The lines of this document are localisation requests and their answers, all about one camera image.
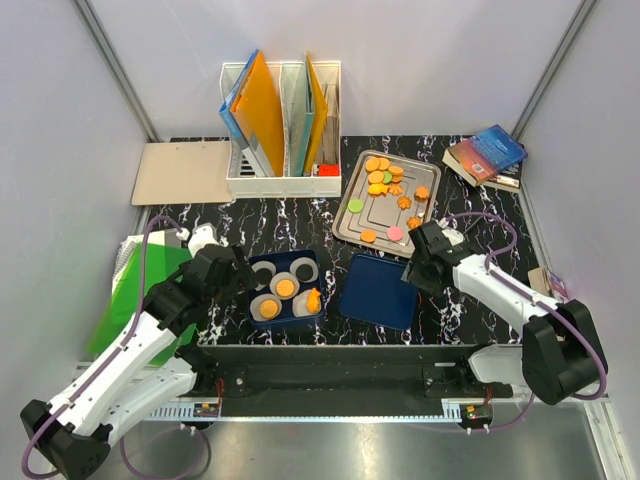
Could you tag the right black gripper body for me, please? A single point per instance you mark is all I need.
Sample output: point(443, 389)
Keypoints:
point(421, 277)

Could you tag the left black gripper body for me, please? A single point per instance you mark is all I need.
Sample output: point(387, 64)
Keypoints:
point(224, 289)

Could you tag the black round cookie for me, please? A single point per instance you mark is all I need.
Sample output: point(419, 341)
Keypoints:
point(263, 278)
point(305, 272)

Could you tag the orange round cookie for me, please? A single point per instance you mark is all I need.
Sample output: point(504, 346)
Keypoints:
point(285, 288)
point(269, 309)

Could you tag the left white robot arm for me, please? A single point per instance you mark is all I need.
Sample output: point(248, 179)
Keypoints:
point(76, 429)

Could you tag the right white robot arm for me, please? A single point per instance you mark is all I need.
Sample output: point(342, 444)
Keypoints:
point(560, 355)

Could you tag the white paper cup top-left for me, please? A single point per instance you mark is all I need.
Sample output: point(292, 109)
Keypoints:
point(264, 272)

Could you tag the white paper cup centre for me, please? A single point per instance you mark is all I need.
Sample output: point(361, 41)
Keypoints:
point(280, 276)

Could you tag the white paper cup bottom-left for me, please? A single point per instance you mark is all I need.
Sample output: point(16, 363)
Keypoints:
point(254, 306)

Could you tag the blue cookie tin box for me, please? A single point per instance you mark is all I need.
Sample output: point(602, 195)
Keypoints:
point(286, 319)

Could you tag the pink round cookie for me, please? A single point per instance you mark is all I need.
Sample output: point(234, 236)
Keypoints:
point(395, 233)

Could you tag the green folder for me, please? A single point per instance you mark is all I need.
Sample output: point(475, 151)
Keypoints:
point(163, 257)

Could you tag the white paper cup top-right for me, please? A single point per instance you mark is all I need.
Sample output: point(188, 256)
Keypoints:
point(304, 260)

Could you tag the white paper cup bottom-right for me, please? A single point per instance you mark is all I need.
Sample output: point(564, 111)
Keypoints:
point(299, 305)

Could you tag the blue tin lid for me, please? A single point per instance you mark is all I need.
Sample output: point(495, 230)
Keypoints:
point(375, 293)

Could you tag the black marble mat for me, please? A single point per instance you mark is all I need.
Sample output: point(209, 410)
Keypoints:
point(274, 225)

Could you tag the metal baking tray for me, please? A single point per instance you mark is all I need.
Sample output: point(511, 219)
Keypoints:
point(386, 184)

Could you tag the white file organizer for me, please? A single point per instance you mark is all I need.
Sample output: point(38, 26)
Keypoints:
point(240, 176)

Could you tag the green round cookie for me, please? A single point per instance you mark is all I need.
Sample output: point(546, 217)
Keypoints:
point(355, 205)

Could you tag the beige clipboard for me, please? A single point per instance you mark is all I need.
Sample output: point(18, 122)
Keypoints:
point(182, 172)

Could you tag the lower paperback book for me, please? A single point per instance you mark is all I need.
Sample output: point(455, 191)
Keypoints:
point(510, 180)

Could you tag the purple book at right edge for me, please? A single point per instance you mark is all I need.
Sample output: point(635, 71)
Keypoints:
point(543, 281)

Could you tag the blue cover book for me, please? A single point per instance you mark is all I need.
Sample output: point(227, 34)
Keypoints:
point(488, 153)

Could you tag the red small box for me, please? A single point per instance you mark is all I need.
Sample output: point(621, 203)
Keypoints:
point(328, 170)

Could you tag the orange folder left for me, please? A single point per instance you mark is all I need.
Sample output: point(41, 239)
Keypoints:
point(257, 111)

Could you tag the orange folder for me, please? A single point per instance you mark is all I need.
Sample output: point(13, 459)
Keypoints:
point(257, 111)
point(319, 118)

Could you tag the orange folder right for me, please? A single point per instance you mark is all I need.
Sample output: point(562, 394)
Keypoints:
point(319, 118)

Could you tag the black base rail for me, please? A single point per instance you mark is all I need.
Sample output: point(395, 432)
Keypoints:
point(347, 382)

